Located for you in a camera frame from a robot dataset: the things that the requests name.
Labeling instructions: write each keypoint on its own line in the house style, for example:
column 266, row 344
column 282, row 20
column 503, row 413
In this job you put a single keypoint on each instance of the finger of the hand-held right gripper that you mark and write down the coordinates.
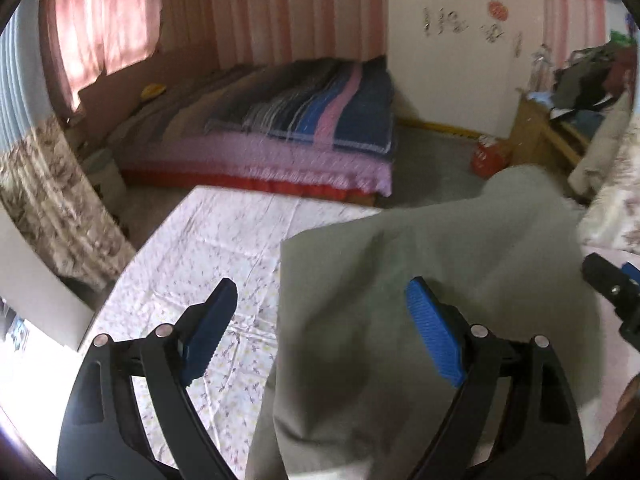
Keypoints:
column 612, row 287

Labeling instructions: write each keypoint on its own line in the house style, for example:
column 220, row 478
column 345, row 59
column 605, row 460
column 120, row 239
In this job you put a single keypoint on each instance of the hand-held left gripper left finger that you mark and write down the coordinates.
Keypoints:
column 207, row 335

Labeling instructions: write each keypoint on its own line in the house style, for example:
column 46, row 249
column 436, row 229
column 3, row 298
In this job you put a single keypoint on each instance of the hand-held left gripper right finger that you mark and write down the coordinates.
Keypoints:
column 435, row 330

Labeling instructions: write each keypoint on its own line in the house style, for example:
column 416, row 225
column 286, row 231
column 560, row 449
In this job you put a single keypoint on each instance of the olive and cream hooded jacket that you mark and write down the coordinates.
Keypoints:
column 360, row 270

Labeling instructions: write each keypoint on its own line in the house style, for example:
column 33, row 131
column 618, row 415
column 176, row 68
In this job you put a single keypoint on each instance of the pile of dark clothes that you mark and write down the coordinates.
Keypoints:
column 590, row 77

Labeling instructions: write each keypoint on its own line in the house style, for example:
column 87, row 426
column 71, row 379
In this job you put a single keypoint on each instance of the floral quilt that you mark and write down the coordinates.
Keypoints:
column 617, row 185

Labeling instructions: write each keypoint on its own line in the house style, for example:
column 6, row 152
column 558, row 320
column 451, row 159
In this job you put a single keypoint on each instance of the wooden table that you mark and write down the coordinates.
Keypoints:
column 535, row 130

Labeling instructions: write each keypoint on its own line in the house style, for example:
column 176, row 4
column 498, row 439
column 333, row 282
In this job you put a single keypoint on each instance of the low bed with purple skirt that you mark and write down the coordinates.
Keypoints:
column 225, row 160

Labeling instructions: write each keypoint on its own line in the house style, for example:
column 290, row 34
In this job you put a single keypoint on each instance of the white board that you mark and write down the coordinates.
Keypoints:
column 40, row 280

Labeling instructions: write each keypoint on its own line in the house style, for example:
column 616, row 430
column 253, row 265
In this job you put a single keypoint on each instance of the red plastic bag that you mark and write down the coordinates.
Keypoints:
column 489, row 157

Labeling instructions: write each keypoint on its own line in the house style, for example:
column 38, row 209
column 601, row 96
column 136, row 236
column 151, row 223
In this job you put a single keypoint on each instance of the blue curtain with floral hem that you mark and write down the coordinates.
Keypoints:
column 50, row 200

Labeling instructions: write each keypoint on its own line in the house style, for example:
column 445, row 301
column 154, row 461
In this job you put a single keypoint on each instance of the striped blue and pink blanket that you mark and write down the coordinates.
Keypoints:
column 320, row 110

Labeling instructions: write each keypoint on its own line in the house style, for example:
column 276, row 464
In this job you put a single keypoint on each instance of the small yellow item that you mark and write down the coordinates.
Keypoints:
column 153, row 91

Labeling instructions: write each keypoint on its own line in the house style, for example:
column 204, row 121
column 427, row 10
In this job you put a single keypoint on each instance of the cream wardrobe with decals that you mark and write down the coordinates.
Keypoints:
column 450, row 75

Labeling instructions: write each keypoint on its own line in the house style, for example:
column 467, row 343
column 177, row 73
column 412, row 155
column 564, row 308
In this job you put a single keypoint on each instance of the pink window curtain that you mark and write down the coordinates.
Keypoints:
column 100, row 20

